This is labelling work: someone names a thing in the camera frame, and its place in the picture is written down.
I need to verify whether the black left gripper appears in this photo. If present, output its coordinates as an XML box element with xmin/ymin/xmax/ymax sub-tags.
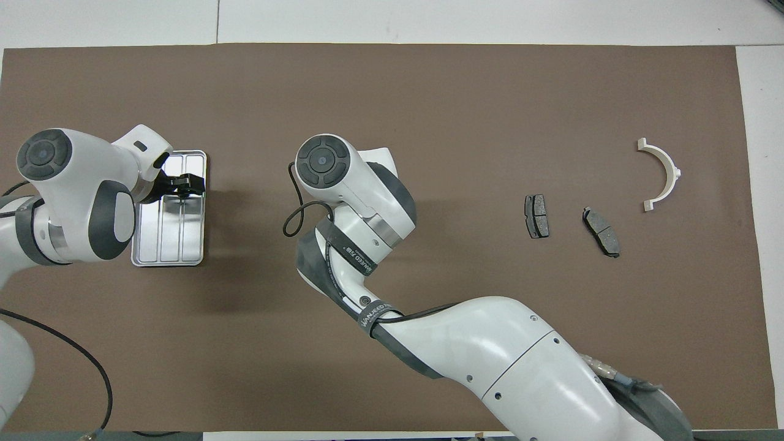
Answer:
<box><xmin>153</xmin><ymin>173</ymin><xmax>206</xmax><ymax>203</ymax></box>

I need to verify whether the silver metal tray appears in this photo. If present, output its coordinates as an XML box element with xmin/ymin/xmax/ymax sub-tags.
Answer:
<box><xmin>132</xmin><ymin>150</ymin><xmax>208</xmax><ymax>268</ymax></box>

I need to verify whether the brown table mat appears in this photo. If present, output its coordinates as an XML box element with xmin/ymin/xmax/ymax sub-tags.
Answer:
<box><xmin>0</xmin><ymin>43</ymin><xmax>778</xmax><ymax>432</ymax></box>

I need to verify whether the short dark brake pad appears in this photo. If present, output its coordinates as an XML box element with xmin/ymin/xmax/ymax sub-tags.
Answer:
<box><xmin>524</xmin><ymin>194</ymin><xmax>550</xmax><ymax>239</ymax></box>

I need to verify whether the long dark brake pad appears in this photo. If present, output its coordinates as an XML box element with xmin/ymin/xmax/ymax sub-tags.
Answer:
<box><xmin>582</xmin><ymin>206</ymin><xmax>621</xmax><ymax>258</ymax></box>

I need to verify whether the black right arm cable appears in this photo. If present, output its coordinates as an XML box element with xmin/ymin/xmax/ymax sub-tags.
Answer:
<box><xmin>283</xmin><ymin>162</ymin><xmax>457</xmax><ymax>325</ymax></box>

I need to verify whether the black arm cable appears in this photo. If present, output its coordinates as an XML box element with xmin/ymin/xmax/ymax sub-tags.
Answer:
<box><xmin>0</xmin><ymin>309</ymin><xmax>115</xmax><ymax>437</ymax></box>
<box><xmin>283</xmin><ymin>162</ymin><xmax>457</xmax><ymax>325</ymax></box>

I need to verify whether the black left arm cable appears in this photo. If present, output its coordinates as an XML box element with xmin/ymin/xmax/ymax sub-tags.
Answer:
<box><xmin>0</xmin><ymin>309</ymin><xmax>115</xmax><ymax>437</ymax></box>

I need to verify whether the white semicircular bracket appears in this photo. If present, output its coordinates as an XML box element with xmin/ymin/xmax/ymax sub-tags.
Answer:
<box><xmin>636</xmin><ymin>138</ymin><xmax>682</xmax><ymax>213</ymax></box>

